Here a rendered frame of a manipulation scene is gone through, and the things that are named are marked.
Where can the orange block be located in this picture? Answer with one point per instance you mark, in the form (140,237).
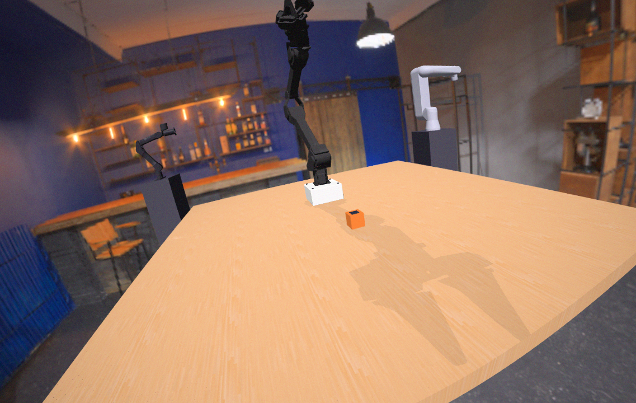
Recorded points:
(355,219)

